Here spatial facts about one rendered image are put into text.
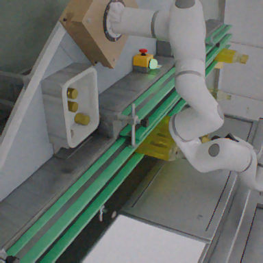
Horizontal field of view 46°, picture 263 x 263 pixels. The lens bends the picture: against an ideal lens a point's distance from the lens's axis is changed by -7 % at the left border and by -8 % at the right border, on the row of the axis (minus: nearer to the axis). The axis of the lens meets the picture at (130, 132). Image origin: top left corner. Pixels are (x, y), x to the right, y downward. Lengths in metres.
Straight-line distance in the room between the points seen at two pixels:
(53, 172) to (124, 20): 0.53
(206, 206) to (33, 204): 0.61
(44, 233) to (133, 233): 0.32
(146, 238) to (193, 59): 0.57
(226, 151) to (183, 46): 0.30
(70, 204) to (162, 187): 0.43
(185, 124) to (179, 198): 0.41
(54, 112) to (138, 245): 0.49
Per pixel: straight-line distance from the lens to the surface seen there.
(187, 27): 0.88
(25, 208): 0.95
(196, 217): 1.15
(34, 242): 0.88
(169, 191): 1.24
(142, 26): 1.04
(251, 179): 1.03
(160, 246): 1.05
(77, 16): 1.00
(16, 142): 0.97
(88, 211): 1.04
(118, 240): 1.07
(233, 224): 1.16
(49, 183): 1.01
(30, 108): 0.98
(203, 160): 0.92
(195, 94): 0.83
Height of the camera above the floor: 1.39
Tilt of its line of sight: 23 degrees down
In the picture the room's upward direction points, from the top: 105 degrees clockwise
